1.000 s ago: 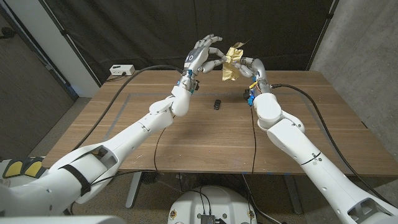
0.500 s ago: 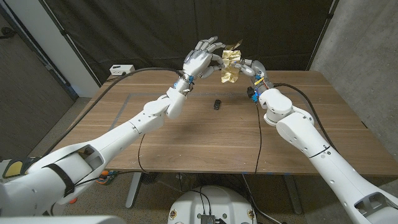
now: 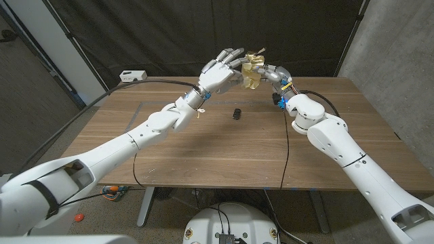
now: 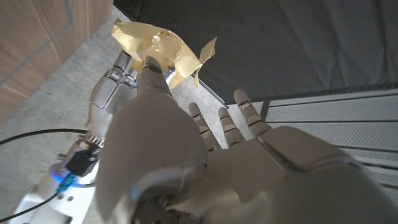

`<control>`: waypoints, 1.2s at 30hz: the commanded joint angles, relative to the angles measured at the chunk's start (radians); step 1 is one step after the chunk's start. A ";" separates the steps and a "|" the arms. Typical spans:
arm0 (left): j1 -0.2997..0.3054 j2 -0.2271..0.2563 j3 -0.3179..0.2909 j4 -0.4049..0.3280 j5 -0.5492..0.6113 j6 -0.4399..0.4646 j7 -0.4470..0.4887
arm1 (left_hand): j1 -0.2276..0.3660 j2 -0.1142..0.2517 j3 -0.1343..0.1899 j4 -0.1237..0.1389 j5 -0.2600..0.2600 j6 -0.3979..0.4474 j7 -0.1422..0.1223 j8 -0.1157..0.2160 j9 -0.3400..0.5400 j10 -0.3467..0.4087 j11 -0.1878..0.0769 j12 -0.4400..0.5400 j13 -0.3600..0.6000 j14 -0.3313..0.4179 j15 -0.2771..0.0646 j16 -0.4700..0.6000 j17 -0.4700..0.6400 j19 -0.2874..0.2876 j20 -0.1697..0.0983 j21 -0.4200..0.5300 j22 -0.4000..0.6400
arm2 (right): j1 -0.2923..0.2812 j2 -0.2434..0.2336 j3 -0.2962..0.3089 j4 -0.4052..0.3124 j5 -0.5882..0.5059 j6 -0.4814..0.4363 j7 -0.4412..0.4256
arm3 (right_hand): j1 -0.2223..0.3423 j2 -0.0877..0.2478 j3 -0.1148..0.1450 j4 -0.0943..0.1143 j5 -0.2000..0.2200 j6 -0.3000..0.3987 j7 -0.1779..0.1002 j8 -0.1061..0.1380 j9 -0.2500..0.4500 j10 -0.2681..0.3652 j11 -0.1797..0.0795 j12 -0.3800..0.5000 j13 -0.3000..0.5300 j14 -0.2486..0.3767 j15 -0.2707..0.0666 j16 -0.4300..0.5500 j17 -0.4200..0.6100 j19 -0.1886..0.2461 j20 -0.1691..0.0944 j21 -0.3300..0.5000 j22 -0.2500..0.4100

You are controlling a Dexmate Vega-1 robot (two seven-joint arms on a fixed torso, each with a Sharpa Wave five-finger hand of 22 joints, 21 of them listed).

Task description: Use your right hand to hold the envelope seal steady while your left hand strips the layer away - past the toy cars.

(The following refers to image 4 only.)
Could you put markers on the black curtain backdrop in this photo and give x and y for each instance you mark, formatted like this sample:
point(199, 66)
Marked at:
point(280, 40)

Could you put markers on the black backdrop pole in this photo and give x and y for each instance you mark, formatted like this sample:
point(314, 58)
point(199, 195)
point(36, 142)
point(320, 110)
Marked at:
point(211, 91)

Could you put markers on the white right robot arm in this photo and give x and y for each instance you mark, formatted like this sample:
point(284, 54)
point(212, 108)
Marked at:
point(62, 186)

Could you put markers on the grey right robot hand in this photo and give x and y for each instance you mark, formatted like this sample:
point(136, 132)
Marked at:
point(105, 99)

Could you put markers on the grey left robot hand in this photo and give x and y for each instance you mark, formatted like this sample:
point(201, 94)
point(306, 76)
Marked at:
point(186, 161)

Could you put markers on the gold foil envelope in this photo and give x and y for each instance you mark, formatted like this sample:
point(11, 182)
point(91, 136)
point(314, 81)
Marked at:
point(161, 46)

